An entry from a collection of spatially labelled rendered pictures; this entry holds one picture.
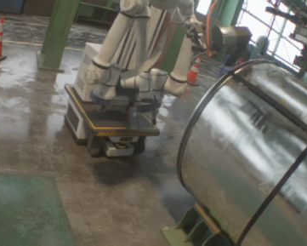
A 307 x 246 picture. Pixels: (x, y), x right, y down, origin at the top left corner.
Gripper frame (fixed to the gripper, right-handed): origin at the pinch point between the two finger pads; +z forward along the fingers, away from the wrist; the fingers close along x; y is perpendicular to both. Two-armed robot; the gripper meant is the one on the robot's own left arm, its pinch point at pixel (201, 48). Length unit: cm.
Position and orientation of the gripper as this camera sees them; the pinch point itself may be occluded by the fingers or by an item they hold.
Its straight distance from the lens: 166.0
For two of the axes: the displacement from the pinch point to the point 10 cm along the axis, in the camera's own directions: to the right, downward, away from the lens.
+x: 1.3, -2.4, -9.6
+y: -9.6, 2.2, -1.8
